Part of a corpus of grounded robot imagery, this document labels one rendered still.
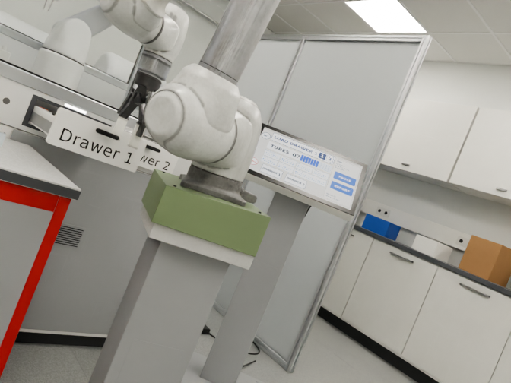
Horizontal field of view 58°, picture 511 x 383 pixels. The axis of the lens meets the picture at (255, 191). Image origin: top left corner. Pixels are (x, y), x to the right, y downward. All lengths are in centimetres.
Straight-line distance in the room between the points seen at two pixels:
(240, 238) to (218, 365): 107
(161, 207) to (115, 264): 94
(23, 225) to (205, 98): 54
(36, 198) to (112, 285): 93
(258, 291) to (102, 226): 71
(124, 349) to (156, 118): 60
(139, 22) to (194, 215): 52
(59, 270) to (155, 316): 78
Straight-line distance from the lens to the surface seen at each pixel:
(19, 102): 176
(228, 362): 216
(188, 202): 113
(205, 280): 125
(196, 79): 104
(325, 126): 300
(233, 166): 121
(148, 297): 124
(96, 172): 187
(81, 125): 146
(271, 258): 203
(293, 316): 280
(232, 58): 107
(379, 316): 396
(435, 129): 453
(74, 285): 201
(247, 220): 118
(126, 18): 128
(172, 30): 138
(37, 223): 123
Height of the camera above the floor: 95
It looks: 2 degrees down
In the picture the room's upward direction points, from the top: 22 degrees clockwise
